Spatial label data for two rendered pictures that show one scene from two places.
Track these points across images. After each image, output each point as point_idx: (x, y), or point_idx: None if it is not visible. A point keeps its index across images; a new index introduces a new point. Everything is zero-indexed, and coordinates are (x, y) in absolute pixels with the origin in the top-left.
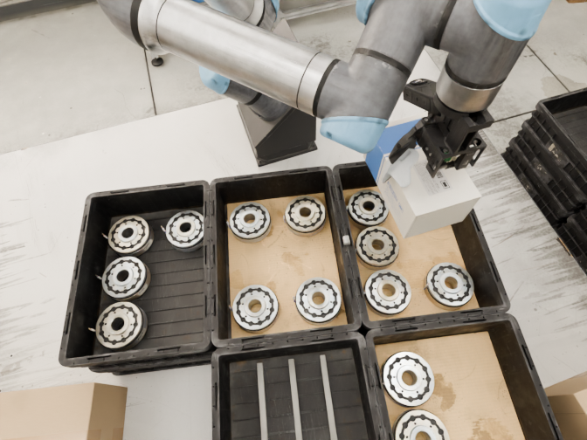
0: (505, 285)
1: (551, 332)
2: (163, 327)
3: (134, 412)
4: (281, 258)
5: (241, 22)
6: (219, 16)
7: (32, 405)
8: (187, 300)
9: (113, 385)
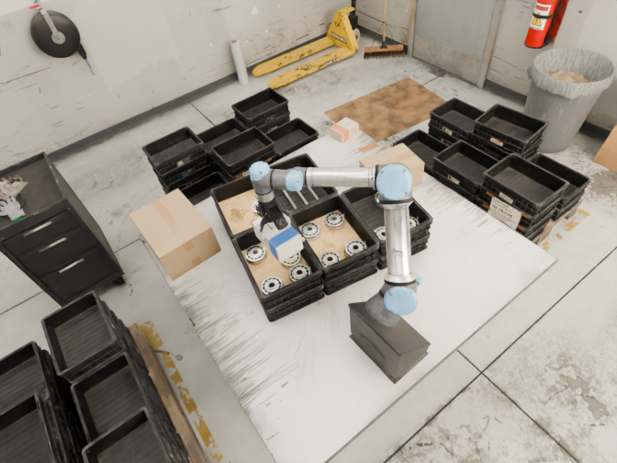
0: (225, 290)
1: (205, 278)
2: (368, 206)
3: None
4: (333, 242)
5: (340, 173)
6: (348, 171)
7: None
8: (365, 216)
9: None
